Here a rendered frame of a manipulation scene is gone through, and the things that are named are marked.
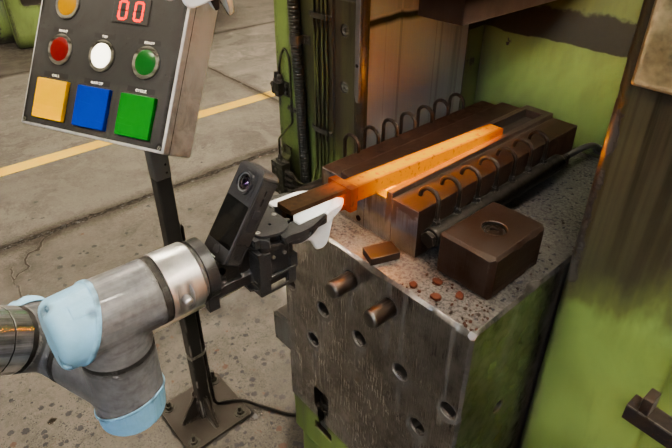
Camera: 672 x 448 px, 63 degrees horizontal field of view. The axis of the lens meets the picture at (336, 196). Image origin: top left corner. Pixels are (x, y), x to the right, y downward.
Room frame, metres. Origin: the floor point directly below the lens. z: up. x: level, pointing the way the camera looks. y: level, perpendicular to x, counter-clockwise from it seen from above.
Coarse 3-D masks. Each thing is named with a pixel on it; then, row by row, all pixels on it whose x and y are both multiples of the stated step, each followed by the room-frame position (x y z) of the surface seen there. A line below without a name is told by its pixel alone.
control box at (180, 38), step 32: (96, 0) 1.03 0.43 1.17; (128, 0) 1.00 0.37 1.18; (160, 0) 0.98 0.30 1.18; (64, 32) 1.03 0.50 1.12; (96, 32) 1.00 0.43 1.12; (128, 32) 0.98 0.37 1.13; (160, 32) 0.95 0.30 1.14; (192, 32) 0.95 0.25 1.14; (32, 64) 1.02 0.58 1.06; (64, 64) 1.00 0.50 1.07; (128, 64) 0.95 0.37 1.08; (160, 64) 0.92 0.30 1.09; (192, 64) 0.94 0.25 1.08; (32, 96) 0.99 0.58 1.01; (160, 96) 0.89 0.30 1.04; (192, 96) 0.93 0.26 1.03; (64, 128) 0.93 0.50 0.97; (160, 128) 0.86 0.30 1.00; (192, 128) 0.92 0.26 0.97
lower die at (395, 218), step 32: (416, 128) 0.90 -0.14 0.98; (448, 128) 0.88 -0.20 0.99; (544, 128) 0.87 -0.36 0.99; (576, 128) 0.89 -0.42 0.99; (352, 160) 0.78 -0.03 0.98; (384, 160) 0.76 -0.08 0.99; (512, 160) 0.76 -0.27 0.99; (416, 192) 0.66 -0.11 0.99; (448, 192) 0.66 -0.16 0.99; (480, 192) 0.70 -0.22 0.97; (384, 224) 0.65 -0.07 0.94; (416, 224) 0.61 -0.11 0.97; (416, 256) 0.61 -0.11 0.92
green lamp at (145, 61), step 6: (138, 54) 0.95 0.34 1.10; (144, 54) 0.94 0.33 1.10; (150, 54) 0.94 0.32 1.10; (138, 60) 0.94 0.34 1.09; (144, 60) 0.93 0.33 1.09; (150, 60) 0.93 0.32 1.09; (138, 66) 0.93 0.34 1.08; (144, 66) 0.93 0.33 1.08; (150, 66) 0.92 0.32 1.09; (138, 72) 0.93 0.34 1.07; (144, 72) 0.92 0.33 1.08; (150, 72) 0.92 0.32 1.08
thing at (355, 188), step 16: (480, 128) 0.84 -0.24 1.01; (496, 128) 0.84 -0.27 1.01; (448, 144) 0.77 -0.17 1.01; (464, 144) 0.77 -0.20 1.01; (480, 144) 0.80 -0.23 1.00; (400, 160) 0.70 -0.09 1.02; (416, 160) 0.71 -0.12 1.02; (432, 160) 0.72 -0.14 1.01; (448, 160) 0.75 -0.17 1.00; (336, 176) 0.64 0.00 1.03; (352, 176) 0.65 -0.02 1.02; (368, 176) 0.65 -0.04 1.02; (384, 176) 0.65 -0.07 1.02; (400, 176) 0.67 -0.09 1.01; (304, 192) 0.59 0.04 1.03; (320, 192) 0.60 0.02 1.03; (336, 192) 0.60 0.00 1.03; (352, 192) 0.60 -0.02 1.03; (368, 192) 0.63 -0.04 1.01; (288, 208) 0.55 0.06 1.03; (304, 208) 0.56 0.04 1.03; (352, 208) 0.60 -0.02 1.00
